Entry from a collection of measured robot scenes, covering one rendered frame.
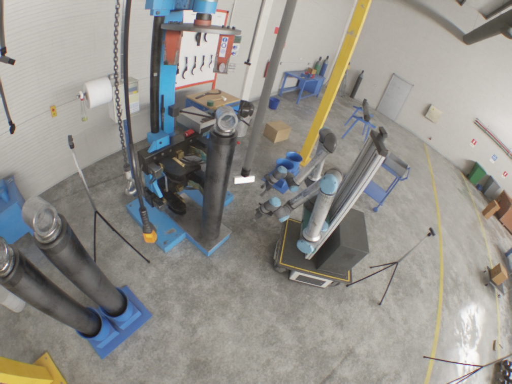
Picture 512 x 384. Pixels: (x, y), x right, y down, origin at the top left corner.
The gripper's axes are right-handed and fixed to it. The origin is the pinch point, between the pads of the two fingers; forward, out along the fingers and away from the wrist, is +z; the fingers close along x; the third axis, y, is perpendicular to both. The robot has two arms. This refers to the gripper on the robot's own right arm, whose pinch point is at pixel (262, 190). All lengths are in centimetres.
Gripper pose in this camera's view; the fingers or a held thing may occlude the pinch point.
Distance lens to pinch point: 228.8
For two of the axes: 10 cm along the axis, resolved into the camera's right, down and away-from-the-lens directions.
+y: 8.0, 5.0, 3.4
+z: -6.0, 6.3, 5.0
